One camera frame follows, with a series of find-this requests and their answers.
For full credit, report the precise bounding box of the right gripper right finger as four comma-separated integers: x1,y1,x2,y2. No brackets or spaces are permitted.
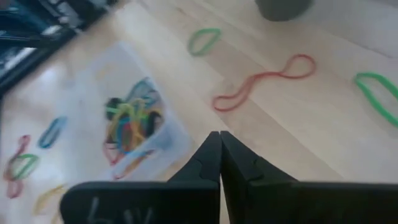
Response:
221,131,398,224

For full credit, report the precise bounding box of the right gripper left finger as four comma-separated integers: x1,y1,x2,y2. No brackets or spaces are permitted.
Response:
60,131,221,224

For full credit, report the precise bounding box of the blue rubber band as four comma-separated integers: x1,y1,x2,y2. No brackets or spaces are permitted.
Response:
37,116,68,149
119,117,135,152

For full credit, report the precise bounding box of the black rubber band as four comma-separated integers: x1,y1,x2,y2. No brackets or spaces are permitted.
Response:
145,111,164,135
105,98,123,121

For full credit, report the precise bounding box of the teal rubber band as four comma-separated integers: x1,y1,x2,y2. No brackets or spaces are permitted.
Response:
126,77,163,105

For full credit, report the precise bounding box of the green rubber band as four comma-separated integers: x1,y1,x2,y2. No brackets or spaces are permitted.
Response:
354,71,398,128
187,27,223,57
12,154,40,181

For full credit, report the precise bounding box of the thin red rubber band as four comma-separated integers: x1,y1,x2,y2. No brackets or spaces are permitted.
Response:
213,54,317,113

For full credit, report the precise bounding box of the clear plastic bin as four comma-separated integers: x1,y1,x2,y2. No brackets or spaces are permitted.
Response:
67,42,192,183

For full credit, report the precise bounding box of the green potted plant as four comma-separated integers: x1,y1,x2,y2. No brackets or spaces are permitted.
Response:
254,0,315,22

